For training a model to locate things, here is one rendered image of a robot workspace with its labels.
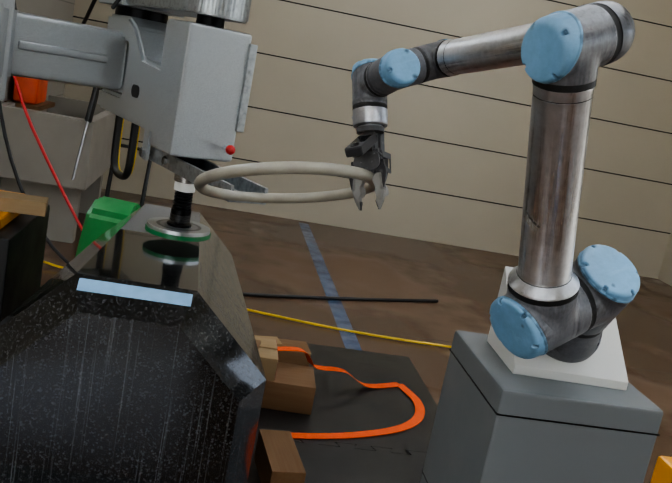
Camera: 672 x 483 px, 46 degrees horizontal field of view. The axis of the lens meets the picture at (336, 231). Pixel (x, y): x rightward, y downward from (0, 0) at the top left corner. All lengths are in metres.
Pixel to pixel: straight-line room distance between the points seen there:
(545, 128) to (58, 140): 4.21
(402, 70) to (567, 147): 0.54
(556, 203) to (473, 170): 6.32
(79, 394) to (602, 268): 1.38
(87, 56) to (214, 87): 0.67
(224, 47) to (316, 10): 4.98
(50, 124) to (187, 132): 2.90
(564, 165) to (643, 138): 6.99
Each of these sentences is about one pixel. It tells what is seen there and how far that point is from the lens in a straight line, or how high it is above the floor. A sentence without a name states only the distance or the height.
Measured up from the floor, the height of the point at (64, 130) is 0.77.
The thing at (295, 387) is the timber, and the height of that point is 0.13.
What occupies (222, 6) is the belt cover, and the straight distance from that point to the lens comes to 2.53.
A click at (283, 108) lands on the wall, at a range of 7.50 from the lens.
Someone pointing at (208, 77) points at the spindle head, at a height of 1.37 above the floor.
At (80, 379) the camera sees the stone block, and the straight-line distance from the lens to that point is 2.25.
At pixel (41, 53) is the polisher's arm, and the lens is 3.02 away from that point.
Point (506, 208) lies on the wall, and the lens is 8.07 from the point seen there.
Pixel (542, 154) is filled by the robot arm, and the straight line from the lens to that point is 1.55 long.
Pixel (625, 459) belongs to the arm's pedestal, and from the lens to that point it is 2.02.
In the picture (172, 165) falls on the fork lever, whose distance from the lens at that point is 2.65.
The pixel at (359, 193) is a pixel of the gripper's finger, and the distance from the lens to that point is 1.99.
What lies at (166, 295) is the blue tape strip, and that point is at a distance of 2.20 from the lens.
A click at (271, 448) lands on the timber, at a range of 2.90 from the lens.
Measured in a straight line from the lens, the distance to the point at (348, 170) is 1.90.
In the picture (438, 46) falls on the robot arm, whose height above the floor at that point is 1.57.
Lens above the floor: 1.46
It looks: 11 degrees down
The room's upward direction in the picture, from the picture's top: 11 degrees clockwise
